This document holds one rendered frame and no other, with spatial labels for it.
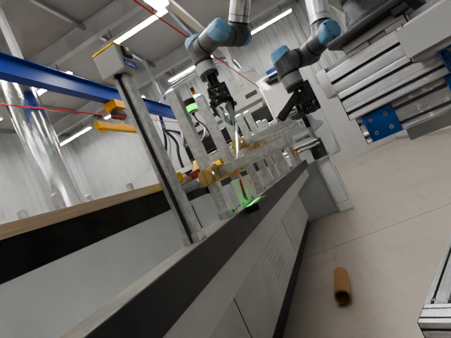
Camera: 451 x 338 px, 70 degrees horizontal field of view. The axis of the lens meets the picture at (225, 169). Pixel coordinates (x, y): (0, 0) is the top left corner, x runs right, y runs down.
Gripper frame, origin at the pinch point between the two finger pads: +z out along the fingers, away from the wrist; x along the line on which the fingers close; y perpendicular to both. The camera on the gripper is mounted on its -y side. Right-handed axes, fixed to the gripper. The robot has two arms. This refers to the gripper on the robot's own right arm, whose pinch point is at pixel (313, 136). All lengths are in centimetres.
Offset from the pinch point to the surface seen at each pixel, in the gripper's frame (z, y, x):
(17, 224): -7, -52, -81
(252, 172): 2.5, -31.9, 19.4
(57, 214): -6, -52, -72
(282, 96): -63, -22, 247
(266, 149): -1.8, -13.1, -26.4
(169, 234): 10, -53, -33
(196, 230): 10, -31, -56
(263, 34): -375, -40, 885
